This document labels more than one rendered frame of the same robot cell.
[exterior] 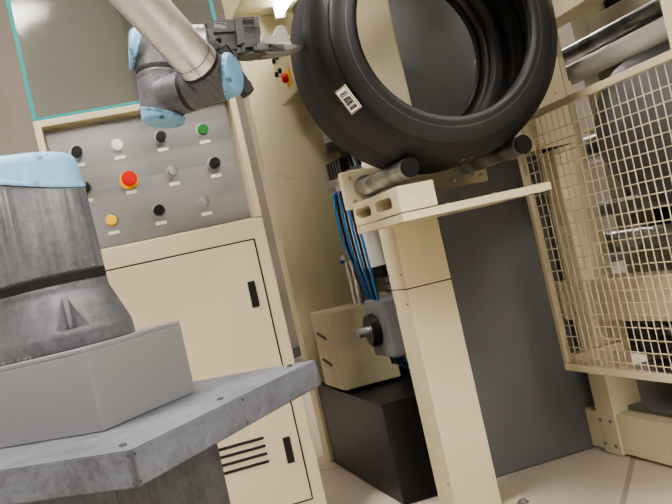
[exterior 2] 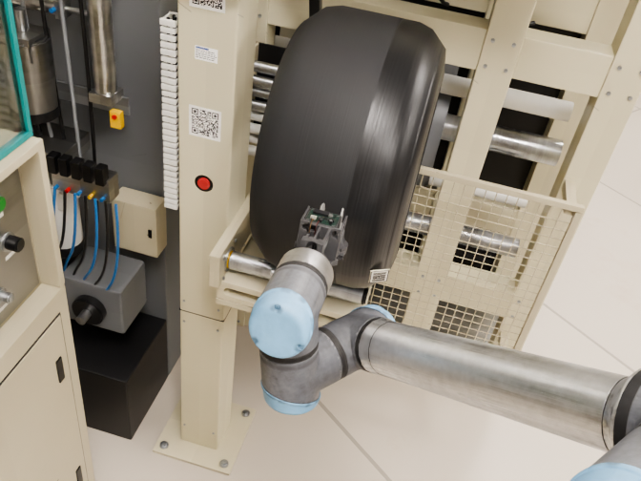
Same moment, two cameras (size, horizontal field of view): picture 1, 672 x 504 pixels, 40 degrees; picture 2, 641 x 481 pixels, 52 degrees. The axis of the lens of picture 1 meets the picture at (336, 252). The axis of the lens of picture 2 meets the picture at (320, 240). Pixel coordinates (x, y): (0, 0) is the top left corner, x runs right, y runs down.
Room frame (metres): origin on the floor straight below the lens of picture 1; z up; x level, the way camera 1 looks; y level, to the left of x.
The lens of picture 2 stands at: (1.68, 0.91, 1.96)
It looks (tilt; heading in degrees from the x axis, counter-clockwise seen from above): 38 degrees down; 294
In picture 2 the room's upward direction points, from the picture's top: 9 degrees clockwise
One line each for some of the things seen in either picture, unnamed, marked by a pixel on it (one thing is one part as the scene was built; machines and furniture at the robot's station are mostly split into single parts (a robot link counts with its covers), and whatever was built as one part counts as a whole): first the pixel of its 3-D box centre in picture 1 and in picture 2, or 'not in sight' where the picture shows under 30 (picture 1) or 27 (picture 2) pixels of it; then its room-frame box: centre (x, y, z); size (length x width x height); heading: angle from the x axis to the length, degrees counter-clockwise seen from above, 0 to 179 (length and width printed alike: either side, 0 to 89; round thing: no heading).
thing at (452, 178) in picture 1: (414, 177); (243, 224); (2.42, -0.24, 0.90); 0.40 x 0.03 x 0.10; 105
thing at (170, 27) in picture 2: not in sight; (175, 119); (2.56, -0.15, 1.19); 0.05 x 0.04 x 0.48; 105
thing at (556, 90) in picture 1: (523, 100); (277, 106); (2.56, -0.60, 1.05); 0.20 x 0.15 x 0.30; 15
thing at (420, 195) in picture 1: (391, 204); (291, 296); (2.21, -0.15, 0.83); 0.36 x 0.09 x 0.06; 15
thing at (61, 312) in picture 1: (58, 313); not in sight; (1.27, 0.39, 0.75); 0.19 x 0.19 x 0.10
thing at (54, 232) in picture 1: (29, 218); not in sight; (1.28, 0.40, 0.89); 0.17 x 0.15 x 0.18; 67
